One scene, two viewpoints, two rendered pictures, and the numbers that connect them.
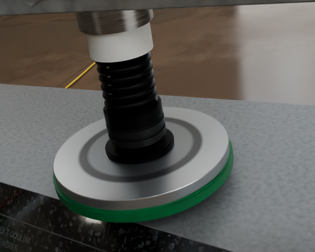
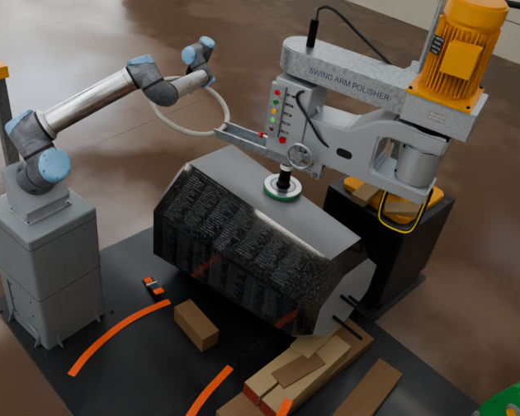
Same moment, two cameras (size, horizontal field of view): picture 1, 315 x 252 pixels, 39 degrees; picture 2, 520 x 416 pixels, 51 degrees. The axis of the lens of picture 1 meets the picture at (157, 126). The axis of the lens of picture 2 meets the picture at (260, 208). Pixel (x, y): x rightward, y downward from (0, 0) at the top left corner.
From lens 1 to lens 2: 3.35 m
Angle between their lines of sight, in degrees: 114
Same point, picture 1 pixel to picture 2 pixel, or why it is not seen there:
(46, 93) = (304, 237)
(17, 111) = (314, 231)
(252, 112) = (248, 197)
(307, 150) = (247, 183)
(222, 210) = not seen: hidden behind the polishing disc
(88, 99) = (290, 225)
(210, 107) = (257, 204)
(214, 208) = not seen: hidden behind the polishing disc
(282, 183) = (257, 179)
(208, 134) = (268, 182)
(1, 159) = (315, 210)
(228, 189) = not seen: hidden behind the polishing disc
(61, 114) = (299, 222)
